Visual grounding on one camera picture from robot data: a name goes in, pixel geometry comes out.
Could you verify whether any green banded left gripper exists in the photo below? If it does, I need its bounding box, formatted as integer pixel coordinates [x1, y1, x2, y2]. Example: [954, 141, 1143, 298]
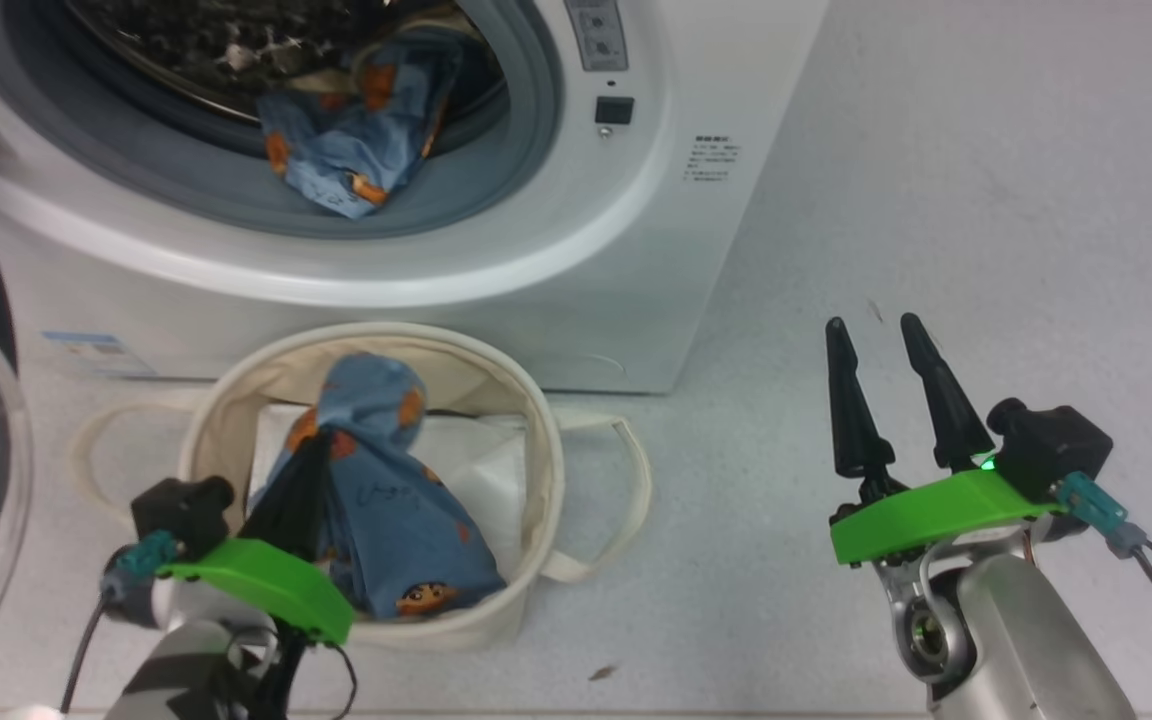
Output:
[151, 434, 355, 646]

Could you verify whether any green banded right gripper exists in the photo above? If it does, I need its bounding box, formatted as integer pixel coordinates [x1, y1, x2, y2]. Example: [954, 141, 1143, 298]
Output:
[824, 312, 1063, 687]

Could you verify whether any cream fabric laundry basket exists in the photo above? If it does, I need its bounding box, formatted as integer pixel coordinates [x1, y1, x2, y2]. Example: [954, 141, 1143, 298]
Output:
[71, 322, 653, 651]

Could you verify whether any white folded basket liner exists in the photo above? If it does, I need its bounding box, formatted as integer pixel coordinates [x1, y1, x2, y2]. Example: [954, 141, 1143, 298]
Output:
[249, 403, 527, 581]

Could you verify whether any white front-load washing machine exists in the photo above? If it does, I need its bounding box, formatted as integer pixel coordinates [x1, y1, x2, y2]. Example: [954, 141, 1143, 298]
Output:
[0, 0, 830, 395]

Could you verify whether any grey rubber door gasket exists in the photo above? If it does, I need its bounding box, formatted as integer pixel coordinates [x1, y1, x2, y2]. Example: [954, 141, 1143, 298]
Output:
[0, 0, 567, 241]

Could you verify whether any blue energy label sticker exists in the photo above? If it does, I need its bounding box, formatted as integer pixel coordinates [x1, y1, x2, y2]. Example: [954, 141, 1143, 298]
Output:
[41, 332, 157, 379]

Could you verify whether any round filter cover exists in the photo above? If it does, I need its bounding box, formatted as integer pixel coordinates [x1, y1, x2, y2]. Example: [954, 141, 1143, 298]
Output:
[536, 350, 627, 379]

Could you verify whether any grey warning sticker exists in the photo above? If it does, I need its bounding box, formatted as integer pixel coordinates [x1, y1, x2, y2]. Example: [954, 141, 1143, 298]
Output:
[566, 0, 629, 73]

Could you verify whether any perforated steel drum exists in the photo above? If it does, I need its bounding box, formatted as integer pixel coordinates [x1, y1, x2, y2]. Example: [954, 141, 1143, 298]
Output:
[66, 0, 507, 151]

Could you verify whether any teal plug left camera cable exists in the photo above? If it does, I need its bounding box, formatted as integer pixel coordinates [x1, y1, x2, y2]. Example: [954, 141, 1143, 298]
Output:
[58, 530, 182, 716]

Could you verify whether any thin black left gripper cable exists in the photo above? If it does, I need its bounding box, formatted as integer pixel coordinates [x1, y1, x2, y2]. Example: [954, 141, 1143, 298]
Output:
[321, 640, 359, 720]

